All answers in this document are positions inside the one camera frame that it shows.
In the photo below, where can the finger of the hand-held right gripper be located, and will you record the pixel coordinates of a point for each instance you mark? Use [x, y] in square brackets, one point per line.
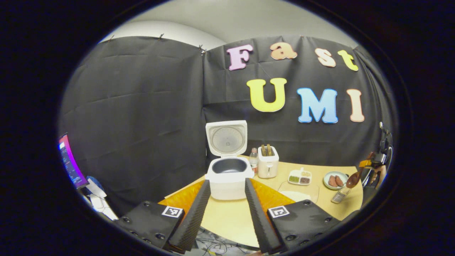
[364, 163]

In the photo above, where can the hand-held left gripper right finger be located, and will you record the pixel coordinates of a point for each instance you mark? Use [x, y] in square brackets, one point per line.
[259, 220]

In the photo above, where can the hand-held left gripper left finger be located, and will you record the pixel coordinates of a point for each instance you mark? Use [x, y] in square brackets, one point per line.
[193, 220]

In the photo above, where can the brown wooden spoon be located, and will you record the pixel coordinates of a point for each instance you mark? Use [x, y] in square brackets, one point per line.
[352, 180]

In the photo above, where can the clear box of white rice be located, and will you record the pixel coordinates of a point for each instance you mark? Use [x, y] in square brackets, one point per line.
[296, 195]

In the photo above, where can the white rice cooker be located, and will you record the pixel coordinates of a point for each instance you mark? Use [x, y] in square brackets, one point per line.
[227, 185]

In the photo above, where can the red meat steak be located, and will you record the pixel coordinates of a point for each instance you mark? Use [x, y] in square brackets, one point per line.
[332, 181]
[340, 181]

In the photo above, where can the pale green plate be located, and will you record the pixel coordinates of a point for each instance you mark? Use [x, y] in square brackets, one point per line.
[327, 177]

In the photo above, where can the white toaster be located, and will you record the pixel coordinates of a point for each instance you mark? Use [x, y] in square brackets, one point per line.
[268, 169]

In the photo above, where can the white divided grain dish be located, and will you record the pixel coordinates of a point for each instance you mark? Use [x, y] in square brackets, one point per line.
[295, 179]

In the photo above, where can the small clear plastic bottle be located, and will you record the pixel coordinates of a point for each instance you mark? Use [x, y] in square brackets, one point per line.
[253, 161]

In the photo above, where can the brown toast slice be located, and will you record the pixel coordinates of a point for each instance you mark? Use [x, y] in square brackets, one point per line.
[263, 150]
[269, 149]

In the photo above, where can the white paper pile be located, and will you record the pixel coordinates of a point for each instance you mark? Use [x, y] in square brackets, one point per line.
[101, 202]

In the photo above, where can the blue cloth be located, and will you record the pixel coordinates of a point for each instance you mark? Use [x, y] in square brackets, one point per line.
[93, 182]

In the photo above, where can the black backdrop cloth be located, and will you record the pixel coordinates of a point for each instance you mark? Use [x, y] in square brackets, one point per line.
[142, 124]

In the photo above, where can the computer monitor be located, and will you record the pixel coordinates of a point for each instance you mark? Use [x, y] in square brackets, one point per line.
[71, 163]

